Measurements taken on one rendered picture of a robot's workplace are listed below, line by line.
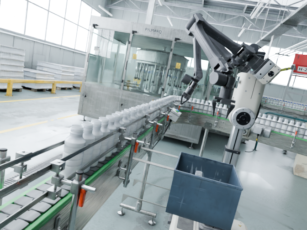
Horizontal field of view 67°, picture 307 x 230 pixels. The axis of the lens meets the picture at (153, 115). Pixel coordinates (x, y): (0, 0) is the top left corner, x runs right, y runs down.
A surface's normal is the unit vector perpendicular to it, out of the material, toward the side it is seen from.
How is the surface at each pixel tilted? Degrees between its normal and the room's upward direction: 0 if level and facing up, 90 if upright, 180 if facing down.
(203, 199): 90
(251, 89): 90
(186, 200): 90
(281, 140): 90
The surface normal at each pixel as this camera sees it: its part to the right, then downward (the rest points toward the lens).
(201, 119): -0.06, 0.15
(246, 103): -0.24, 0.30
